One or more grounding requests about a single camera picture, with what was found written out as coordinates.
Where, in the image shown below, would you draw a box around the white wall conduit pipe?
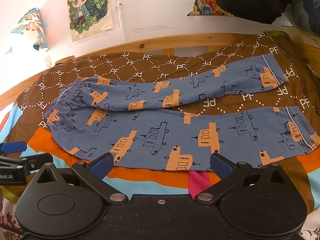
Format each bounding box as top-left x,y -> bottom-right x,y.
116,0 -> 126,43

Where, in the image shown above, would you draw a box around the blond anime character poster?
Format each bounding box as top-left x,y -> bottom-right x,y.
67,0 -> 113,42

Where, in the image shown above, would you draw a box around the brown PF patterned blanket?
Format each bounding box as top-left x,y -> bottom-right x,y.
1,31 -> 319,142

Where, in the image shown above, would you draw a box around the wooden bed frame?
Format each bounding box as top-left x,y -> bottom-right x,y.
1,26 -> 319,111

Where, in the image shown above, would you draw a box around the floral white bedding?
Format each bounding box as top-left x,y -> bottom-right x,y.
1,186 -> 23,240

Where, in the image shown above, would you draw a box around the blue pyjama pants orange cars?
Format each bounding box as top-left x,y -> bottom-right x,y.
44,54 -> 319,171

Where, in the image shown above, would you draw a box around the anime poster far left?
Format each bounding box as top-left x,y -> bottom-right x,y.
11,8 -> 48,51

